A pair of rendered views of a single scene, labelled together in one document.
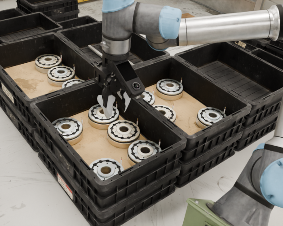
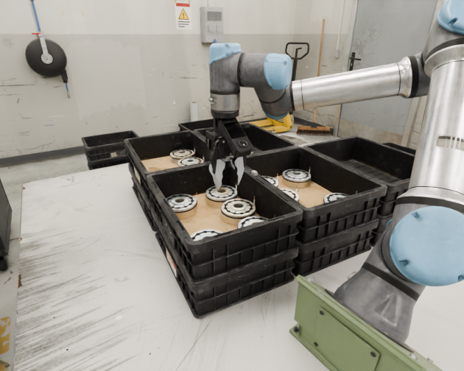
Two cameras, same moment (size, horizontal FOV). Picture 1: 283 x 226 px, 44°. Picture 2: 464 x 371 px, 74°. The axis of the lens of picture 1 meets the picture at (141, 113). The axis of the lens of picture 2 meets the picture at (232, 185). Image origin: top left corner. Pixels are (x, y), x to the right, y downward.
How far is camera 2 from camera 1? 31 cm
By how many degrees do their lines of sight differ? 17
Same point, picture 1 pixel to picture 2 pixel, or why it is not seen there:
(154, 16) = (259, 61)
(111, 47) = (217, 102)
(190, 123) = not seen: hidden behind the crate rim
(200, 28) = (316, 85)
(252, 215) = (386, 304)
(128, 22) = (232, 71)
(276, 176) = (412, 232)
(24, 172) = (138, 249)
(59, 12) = not seen: hidden behind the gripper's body
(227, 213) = (350, 298)
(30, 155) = (149, 235)
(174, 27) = (281, 70)
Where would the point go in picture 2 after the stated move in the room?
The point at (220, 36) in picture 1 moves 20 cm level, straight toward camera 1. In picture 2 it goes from (340, 93) to (321, 109)
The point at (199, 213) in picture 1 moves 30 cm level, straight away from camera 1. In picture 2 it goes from (312, 295) to (350, 224)
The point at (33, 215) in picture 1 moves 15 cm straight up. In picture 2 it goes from (132, 288) to (124, 244)
